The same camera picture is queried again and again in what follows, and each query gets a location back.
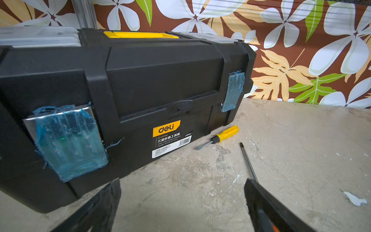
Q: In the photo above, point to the orange black handled screwdriver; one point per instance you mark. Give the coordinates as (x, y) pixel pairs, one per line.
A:
(249, 164)

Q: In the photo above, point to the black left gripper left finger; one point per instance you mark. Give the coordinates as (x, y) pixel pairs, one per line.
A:
(96, 215)

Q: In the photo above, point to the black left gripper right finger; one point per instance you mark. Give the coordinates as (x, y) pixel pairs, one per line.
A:
(268, 214)

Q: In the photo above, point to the small yellow handled screwdriver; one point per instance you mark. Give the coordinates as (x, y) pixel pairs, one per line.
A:
(221, 137)

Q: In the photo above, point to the black deli toolbox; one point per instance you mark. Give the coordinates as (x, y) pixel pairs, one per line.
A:
(81, 107)

